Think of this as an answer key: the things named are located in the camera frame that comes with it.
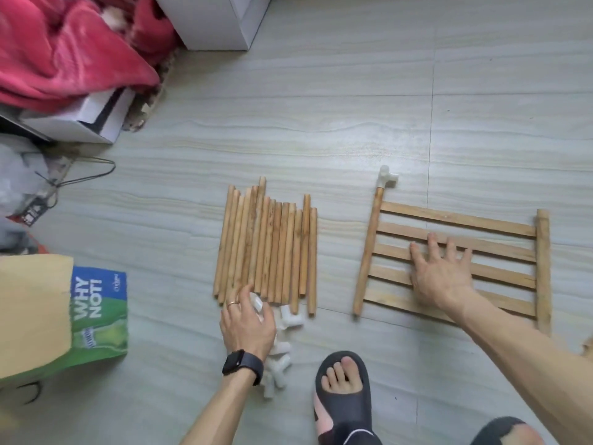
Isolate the person's right hand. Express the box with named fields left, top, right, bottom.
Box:
left=410, top=232, right=478, bottom=321

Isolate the person's left hand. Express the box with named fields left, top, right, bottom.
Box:
left=219, top=284, right=277, bottom=362

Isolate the pile of white connectors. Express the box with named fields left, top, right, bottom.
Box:
left=248, top=292, right=307, bottom=399

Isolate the pile of wooden dowels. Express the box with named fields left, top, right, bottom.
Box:
left=213, top=177, right=319, bottom=316

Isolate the person's right forearm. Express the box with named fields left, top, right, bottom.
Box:
left=454, top=292, right=593, bottom=445

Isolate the person's left forearm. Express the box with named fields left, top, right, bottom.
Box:
left=180, top=370, right=256, bottom=445

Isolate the person's black sandal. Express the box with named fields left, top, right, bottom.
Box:
left=473, top=417, right=529, bottom=445
left=313, top=350, right=376, bottom=445

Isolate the black smartwatch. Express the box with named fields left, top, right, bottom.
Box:
left=222, top=349, right=265, bottom=386

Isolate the green cardboard box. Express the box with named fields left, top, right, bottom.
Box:
left=0, top=255, right=129, bottom=386

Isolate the flat white box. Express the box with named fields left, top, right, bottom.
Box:
left=0, top=88, right=135, bottom=145

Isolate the white plastic bag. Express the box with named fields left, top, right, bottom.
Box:
left=0, top=143, right=61, bottom=223

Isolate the white box cabinet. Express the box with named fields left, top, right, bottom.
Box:
left=153, top=0, right=274, bottom=52

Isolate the red fleece blanket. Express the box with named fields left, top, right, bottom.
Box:
left=0, top=0, right=182, bottom=112

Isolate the wire clothes hanger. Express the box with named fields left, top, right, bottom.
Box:
left=37, top=155, right=117, bottom=186

